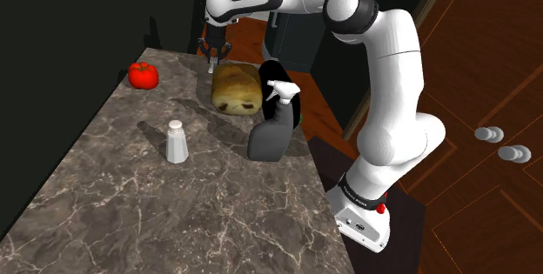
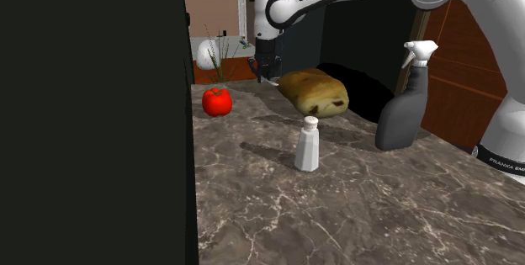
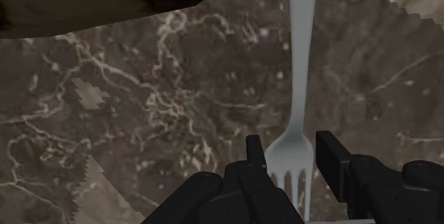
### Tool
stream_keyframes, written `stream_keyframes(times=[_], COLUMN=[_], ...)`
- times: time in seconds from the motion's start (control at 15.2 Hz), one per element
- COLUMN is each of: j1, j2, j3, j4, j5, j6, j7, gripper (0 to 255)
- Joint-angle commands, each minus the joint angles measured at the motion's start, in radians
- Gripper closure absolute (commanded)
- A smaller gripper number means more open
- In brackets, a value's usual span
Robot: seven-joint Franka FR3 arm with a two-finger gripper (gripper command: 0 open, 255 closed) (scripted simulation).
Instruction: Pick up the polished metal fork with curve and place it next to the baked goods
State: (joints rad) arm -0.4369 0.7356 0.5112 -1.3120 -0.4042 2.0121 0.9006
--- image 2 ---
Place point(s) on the orange low cabinet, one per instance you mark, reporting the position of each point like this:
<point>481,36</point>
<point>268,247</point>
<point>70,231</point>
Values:
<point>240,69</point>

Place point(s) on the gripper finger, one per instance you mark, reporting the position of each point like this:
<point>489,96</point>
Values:
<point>259,74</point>
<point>273,76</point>

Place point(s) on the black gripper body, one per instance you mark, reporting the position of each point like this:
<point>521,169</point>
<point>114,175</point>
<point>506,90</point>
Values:
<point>265,51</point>

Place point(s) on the white salt shaker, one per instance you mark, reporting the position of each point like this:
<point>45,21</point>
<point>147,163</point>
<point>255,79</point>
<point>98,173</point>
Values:
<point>307,149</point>

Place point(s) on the brown wooden door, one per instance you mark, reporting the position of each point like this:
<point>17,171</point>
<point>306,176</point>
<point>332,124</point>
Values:
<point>463,79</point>

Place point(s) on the tall dark cabinet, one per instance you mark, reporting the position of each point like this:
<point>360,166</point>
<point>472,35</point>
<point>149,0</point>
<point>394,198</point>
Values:
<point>94,116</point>

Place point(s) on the white round vase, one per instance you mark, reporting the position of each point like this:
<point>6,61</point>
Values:
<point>204,55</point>

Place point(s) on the green grass plant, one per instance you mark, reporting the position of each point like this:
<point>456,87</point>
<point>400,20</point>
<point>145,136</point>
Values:
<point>220,67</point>

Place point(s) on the red bell pepper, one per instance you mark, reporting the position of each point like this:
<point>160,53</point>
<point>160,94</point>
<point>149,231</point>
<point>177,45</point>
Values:
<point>217,102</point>

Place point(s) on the grey spray bottle white nozzle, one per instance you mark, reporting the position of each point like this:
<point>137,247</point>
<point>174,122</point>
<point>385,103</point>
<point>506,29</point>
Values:
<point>402,112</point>

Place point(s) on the brown bread loaf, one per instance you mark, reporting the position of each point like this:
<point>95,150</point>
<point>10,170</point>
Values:
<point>315,92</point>

